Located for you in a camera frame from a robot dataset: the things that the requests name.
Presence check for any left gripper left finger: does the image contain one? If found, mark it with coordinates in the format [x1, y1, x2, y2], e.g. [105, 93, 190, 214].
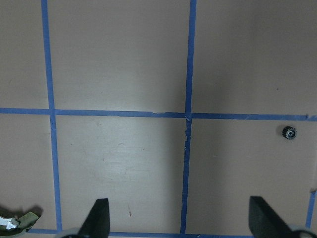
[77, 198, 110, 238]

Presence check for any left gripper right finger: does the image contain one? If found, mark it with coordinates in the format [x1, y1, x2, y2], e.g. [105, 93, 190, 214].
[249, 196, 297, 238]

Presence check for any black gear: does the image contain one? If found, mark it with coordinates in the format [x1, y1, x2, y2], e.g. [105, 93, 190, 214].
[282, 126, 297, 140]

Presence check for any olive curved brake shoe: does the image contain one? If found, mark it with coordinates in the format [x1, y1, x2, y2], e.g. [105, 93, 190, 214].
[0, 212, 40, 238]

